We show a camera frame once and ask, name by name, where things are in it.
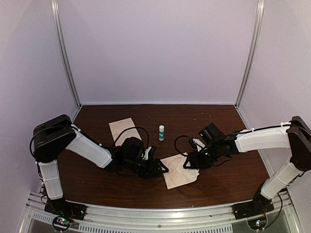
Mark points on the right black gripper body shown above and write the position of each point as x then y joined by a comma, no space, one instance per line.
205,161

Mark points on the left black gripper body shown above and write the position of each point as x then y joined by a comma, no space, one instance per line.
144,170

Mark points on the beige envelope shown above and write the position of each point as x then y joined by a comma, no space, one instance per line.
177,175

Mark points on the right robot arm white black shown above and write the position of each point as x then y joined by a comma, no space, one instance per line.
294,135

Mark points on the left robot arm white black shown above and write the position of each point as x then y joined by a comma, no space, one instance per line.
51,138

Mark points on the green white glue stick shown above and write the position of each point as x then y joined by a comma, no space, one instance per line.
161,132

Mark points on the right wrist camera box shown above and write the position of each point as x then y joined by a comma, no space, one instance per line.
196,143

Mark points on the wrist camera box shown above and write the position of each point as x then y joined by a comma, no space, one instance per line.
196,143
148,153

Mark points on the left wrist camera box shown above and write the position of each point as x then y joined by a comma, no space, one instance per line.
148,153

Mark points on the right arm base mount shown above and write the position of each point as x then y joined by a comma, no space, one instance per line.
254,212

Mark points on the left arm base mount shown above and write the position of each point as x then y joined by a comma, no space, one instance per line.
65,216

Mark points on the right aluminium frame post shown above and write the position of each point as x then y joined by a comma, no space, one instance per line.
252,51

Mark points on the aluminium frame post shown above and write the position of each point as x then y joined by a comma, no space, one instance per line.
252,51
63,52

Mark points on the left aluminium frame post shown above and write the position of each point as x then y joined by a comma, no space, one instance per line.
63,52

